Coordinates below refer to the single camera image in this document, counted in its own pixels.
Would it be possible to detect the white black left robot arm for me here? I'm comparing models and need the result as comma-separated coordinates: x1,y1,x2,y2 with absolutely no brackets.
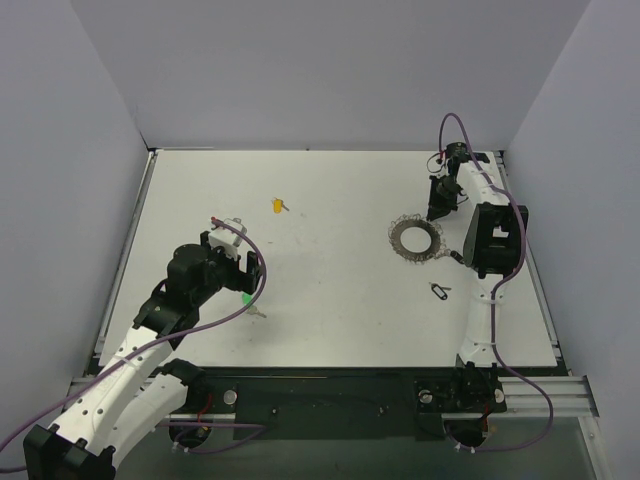
23,219,266,479

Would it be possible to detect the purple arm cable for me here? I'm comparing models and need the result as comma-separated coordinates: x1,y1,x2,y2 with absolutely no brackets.
0,217,269,474
438,113,554,454

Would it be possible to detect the key with yellow tag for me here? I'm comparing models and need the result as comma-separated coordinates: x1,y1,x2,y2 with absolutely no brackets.
272,198,289,214

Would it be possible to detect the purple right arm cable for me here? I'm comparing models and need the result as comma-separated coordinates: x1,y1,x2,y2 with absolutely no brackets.
438,113,554,454

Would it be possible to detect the metal key ring disc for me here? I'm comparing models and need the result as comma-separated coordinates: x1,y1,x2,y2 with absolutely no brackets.
388,214,450,264

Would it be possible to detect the silver key with black tag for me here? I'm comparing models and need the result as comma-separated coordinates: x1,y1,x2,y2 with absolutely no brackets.
434,249,465,265

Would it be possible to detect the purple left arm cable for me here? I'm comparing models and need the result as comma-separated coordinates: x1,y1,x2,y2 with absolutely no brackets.
0,217,269,474

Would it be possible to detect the aluminium front frame rail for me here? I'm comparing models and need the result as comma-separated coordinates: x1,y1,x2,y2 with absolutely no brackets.
79,374,596,425

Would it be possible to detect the key with green tag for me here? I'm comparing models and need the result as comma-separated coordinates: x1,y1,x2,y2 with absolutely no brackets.
242,293,267,318

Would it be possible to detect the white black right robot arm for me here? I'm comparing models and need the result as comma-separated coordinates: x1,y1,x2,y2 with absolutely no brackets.
427,142,528,368

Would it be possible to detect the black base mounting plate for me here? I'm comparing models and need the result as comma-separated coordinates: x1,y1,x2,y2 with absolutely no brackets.
170,367,507,441

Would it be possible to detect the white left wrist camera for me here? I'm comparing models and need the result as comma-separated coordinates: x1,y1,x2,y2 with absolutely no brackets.
206,217,247,260

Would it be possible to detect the black tag with white label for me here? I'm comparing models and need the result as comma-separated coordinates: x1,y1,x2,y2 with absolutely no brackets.
430,282,451,301

